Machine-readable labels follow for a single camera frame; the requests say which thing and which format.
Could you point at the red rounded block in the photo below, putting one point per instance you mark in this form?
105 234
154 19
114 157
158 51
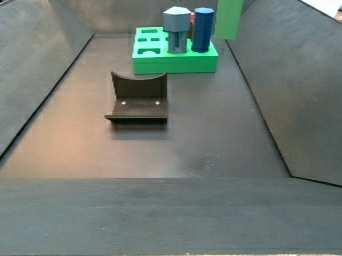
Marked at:
191 20

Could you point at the green arch block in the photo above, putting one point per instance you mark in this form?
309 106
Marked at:
227 19

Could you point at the green shape sorter board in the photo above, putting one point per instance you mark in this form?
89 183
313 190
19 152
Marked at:
151 58

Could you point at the light blue pentagonal block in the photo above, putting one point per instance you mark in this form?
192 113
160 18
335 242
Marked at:
176 25

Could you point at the dark blue hexagonal prism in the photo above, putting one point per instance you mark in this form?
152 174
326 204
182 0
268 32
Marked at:
202 29

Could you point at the black curved holder stand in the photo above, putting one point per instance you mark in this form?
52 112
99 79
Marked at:
140 98

